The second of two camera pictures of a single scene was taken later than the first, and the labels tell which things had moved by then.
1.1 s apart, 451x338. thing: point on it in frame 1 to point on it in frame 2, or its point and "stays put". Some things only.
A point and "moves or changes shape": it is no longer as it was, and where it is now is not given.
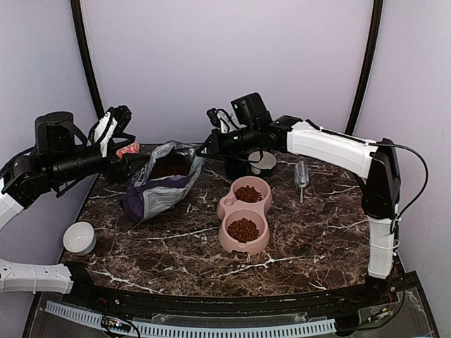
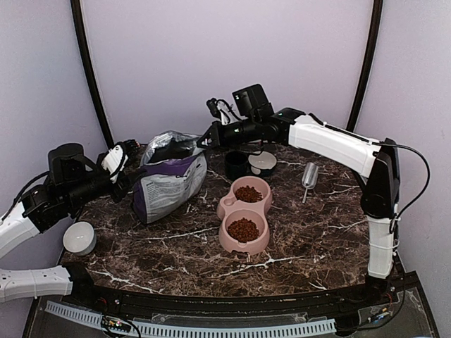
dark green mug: (235, 167) stays put
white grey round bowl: (79, 238) stays put
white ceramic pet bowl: (268, 161) stays put
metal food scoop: (301, 176) to (309, 177)
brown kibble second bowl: (243, 230) stays put
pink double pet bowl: (244, 227) stays put
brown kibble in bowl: (248, 193) stays put
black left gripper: (118, 171) to (125, 182)
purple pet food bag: (173, 170) moves or changes shape
